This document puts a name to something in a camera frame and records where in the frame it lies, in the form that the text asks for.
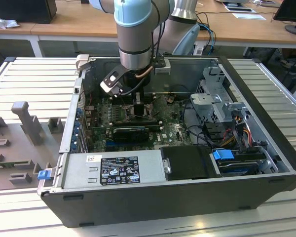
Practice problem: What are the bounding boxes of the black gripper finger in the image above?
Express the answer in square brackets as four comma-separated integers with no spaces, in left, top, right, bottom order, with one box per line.
[134,92,146,116]

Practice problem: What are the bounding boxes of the CPU socket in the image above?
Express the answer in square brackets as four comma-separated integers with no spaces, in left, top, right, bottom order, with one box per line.
[124,104,155,122]

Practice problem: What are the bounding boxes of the black RAM slot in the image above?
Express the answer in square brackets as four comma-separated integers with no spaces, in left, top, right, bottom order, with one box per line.
[112,121,159,127]
[113,98,155,104]
[112,117,156,122]
[112,92,155,99]

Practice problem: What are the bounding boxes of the black graphics card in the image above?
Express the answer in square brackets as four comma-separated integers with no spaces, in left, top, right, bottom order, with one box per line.
[112,126,150,143]

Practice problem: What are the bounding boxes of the green motherboard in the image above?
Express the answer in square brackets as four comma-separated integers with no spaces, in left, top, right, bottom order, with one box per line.
[82,95,195,153]

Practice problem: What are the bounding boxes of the silver metal drive cage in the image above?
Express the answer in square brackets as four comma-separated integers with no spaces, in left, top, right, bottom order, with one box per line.
[189,66,252,124]

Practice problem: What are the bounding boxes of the black plastic shroud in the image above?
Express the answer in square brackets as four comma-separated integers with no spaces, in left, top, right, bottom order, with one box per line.
[159,145,222,180]

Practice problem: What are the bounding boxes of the wooden desk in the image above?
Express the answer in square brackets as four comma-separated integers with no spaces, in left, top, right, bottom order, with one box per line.
[0,0,296,49]

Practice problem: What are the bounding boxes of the silver power supply unit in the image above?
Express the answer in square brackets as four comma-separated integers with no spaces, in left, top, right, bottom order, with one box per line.
[63,150,170,190]

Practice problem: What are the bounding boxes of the blue disk carrier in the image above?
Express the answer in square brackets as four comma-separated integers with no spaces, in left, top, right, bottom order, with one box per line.
[212,149,235,165]

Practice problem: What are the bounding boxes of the black open PC case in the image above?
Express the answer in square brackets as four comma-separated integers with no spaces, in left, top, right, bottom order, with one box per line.
[37,54,296,229]

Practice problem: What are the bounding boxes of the dark hard disk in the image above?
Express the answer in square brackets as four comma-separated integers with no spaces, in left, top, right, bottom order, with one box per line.
[218,161,260,177]

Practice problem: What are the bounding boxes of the blue plastic latch tab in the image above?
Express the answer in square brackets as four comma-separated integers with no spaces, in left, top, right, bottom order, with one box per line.
[38,169,52,181]

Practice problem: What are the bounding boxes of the grey parts rack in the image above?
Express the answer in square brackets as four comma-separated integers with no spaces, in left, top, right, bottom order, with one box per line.
[0,101,65,192]

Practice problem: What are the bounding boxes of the black box on desk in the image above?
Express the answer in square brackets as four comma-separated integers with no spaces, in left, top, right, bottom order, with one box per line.
[0,0,58,25]

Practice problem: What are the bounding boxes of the pale paper sheet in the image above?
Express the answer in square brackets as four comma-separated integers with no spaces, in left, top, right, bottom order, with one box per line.
[232,12,267,21]

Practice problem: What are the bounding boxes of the crumpled white paper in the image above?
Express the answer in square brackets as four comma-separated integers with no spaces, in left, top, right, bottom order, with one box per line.
[0,13,21,30]

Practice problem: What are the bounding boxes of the green RAM stick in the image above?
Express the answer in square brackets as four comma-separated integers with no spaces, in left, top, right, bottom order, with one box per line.
[0,160,32,170]

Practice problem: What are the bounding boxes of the black computer monitor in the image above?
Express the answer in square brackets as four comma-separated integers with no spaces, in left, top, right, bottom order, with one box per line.
[273,0,296,37]

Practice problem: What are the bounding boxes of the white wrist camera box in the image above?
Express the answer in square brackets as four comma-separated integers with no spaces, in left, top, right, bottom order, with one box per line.
[154,58,172,76]
[100,71,124,98]

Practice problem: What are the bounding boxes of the grey case latch handle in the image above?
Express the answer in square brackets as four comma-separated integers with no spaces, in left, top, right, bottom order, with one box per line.
[75,54,91,73]

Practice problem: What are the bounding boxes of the blue cable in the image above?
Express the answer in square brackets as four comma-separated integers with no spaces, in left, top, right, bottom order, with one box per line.
[199,22,217,47]

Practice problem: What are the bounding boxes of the yellow red wire bundle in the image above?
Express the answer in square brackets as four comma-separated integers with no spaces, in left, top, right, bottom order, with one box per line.
[222,122,254,149]

